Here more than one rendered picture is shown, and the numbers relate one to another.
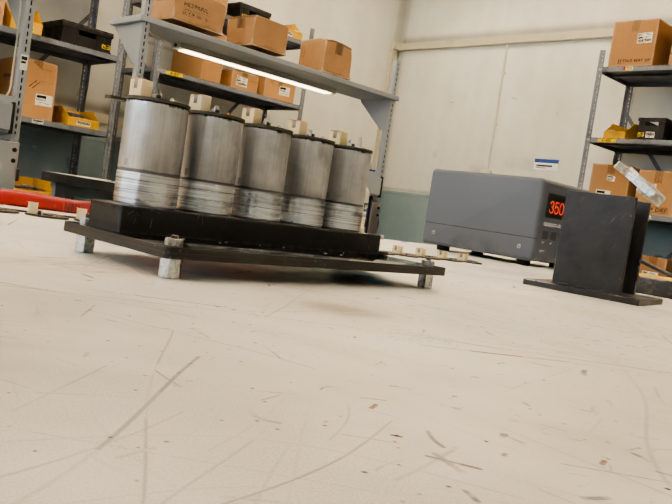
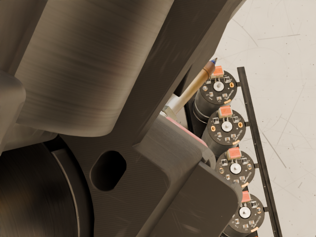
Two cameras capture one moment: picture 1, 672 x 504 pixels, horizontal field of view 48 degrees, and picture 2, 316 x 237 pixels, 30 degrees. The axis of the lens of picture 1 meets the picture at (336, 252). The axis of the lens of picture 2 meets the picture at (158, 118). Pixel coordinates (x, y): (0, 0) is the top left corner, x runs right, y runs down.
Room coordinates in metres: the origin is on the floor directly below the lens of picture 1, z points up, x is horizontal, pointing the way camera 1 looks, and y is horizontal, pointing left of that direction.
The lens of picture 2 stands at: (0.34, -0.07, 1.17)
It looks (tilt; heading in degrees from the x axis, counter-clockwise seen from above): 71 degrees down; 118
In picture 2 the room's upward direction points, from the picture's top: 10 degrees clockwise
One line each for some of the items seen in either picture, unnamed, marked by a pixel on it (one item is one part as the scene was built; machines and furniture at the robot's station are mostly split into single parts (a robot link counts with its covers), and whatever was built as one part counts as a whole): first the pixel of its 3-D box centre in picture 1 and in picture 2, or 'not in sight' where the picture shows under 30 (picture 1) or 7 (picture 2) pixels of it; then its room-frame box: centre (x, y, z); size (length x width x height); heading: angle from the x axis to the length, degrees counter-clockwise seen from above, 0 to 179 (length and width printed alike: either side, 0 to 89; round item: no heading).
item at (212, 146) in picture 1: (207, 173); (220, 137); (0.32, 0.06, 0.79); 0.02 x 0.02 x 0.05
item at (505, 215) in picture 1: (505, 219); not in sight; (0.89, -0.19, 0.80); 0.15 x 0.12 x 0.10; 46
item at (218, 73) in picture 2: (142, 89); (217, 74); (0.29, 0.08, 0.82); 0.01 x 0.01 x 0.01; 47
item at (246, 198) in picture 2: (298, 128); (243, 199); (0.35, 0.03, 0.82); 0.01 x 0.01 x 0.01; 47
